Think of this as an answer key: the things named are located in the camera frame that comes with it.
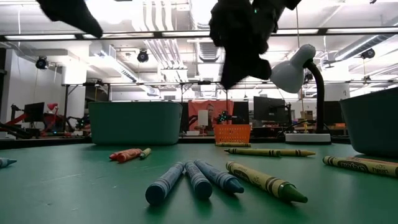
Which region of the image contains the long ceiling light strip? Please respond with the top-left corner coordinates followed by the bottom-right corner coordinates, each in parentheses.
top-left (326, 28), bottom-right (398, 34)
top-left (4, 34), bottom-right (77, 40)

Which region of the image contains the green crayon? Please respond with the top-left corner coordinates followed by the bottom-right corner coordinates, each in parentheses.
top-left (224, 147), bottom-right (282, 157)
top-left (225, 161), bottom-right (309, 204)

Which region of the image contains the black ceiling camera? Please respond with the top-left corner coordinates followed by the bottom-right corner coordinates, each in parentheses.
top-left (137, 49), bottom-right (150, 63)
top-left (35, 55), bottom-right (50, 70)
top-left (360, 48), bottom-right (376, 60)

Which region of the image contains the orange crayon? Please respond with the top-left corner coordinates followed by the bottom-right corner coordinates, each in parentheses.
top-left (346, 155), bottom-right (398, 166)

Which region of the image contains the background workstation frame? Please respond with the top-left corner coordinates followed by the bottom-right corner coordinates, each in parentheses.
top-left (60, 80), bottom-right (229, 134)

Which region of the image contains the white rectangular object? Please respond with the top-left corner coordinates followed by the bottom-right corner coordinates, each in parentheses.
top-left (198, 109), bottom-right (210, 127)

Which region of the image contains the orange mesh basket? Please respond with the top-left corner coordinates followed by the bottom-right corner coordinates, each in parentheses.
top-left (213, 124), bottom-right (252, 144)

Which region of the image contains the green felt mat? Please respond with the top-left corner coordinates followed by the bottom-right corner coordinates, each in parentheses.
top-left (0, 141), bottom-right (398, 224)

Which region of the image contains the person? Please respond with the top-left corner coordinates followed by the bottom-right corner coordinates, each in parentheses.
top-left (198, 103), bottom-right (220, 133)

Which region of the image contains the yellow-green crayon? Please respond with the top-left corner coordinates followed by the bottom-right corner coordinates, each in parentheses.
top-left (139, 147), bottom-right (152, 161)

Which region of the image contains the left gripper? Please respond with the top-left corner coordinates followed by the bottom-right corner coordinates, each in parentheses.
top-left (35, 0), bottom-right (104, 39)

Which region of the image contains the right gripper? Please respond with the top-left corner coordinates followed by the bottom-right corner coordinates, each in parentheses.
top-left (208, 0), bottom-right (282, 90)

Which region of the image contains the black monitor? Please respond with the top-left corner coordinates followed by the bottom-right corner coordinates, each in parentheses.
top-left (23, 101), bottom-right (45, 123)
top-left (323, 101), bottom-right (343, 126)
top-left (252, 95), bottom-right (292, 123)

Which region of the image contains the orange-red backdrop cloth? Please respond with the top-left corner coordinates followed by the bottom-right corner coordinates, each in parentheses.
top-left (187, 99), bottom-right (235, 131)

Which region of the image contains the white gooseneck desk lamp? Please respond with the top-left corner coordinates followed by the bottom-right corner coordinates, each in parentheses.
top-left (269, 43), bottom-right (332, 144)

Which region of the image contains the black aluminium table frame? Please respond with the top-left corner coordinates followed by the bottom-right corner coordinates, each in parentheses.
top-left (0, 135), bottom-right (352, 151)

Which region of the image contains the large teal plastic bin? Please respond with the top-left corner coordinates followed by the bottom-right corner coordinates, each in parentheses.
top-left (87, 101), bottom-right (183, 146)

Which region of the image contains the small blue-grey plastic bin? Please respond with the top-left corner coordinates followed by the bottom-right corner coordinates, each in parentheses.
top-left (338, 87), bottom-right (398, 157)

